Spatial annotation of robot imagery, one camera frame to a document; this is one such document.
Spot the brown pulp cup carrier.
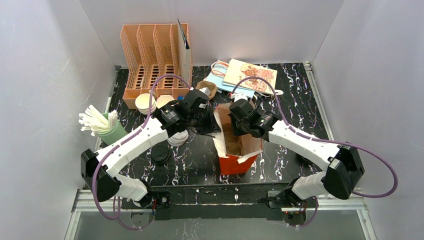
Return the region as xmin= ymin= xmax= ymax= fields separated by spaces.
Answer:
xmin=195 ymin=80 xmax=218 ymax=100
xmin=222 ymin=123 xmax=243 ymax=156

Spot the kraft paper cup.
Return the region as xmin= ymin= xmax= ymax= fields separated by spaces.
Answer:
xmin=156 ymin=95 xmax=174 ymax=109

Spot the orange paper bag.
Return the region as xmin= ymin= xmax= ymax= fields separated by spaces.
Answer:
xmin=211 ymin=103 xmax=263 ymax=175

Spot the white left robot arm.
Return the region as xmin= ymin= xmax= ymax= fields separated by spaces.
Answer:
xmin=81 ymin=89 xmax=220 ymax=202

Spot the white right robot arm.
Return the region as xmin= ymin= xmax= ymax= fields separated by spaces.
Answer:
xmin=229 ymin=93 xmax=365 ymax=204

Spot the white cup lid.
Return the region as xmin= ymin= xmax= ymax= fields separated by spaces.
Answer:
xmin=167 ymin=130 xmax=189 ymax=147

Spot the light blue paper bag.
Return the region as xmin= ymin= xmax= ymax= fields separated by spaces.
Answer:
xmin=204 ymin=60 xmax=255 ymax=99

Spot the black cup lid left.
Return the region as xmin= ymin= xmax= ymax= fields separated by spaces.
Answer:
xmin=150 ymin=145 xmax=171 ymax=165

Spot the grey folder in organizer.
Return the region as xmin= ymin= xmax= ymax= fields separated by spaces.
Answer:
xmin=177 ymin=18 xmax=192 ymax=83

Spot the orange plastic file organizer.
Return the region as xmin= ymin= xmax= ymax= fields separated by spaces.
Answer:
xmin=120 ymin=23 xmax=193 ymax=109

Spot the green straw holder cup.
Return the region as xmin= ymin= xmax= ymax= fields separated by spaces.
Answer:
xmin=96 ymin=114 xmax=128 ymax=145

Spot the white wrapped straws bundle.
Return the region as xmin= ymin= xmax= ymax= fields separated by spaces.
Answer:
xmin=78 ymin=105 xmax=118 ymax=137

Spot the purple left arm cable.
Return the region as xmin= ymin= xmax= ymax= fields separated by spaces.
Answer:
xmin=91 ymin=73 xmax=193 ymax=231

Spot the aluminium rail frame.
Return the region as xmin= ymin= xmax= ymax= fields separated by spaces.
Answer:
xmin=64 ymin=188 xmax=377 ymax=240

